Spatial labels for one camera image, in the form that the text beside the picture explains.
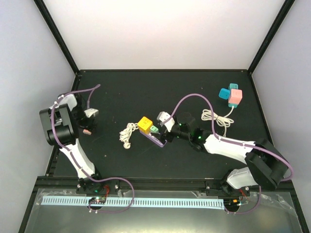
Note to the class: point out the purple power strip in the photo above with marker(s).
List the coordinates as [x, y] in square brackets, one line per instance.
[154, 139]

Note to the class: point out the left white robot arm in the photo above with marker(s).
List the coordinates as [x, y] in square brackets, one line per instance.
[61, 123]

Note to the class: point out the blue cube plug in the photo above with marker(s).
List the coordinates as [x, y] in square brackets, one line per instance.
[224, 93]

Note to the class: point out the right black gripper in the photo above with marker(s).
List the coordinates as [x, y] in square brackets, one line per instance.
[165, 134]

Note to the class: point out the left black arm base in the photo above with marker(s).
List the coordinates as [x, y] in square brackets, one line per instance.
[90, 188]

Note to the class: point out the pink cube socket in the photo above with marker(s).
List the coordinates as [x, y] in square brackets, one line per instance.
[234, 98]

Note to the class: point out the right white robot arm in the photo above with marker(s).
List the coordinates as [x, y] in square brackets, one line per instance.
[264, 165]

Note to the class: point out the green plug adapter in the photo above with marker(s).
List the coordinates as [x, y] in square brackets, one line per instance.
[154, 130]

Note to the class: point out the pink plug adapter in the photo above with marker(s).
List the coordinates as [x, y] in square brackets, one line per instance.
[85, 131]

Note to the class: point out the yellow cube socket adapter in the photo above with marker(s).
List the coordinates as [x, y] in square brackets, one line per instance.
[144, 125]

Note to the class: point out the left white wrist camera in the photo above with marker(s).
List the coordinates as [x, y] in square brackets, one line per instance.
[91, 112]

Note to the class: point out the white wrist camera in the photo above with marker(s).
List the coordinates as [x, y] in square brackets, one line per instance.
[91, 112]
[165, 119]

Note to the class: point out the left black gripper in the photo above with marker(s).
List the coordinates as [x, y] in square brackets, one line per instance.
[86, 125]

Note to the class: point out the light blue cable duct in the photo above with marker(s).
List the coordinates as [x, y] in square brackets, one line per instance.
[136, 202]

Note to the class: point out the teal plug adapter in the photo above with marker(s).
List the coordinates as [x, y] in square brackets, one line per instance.
[233, 86]

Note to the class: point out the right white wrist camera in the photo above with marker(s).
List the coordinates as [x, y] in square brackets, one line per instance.
[165, 119]

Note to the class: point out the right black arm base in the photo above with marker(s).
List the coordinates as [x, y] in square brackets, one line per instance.
[218, 187]

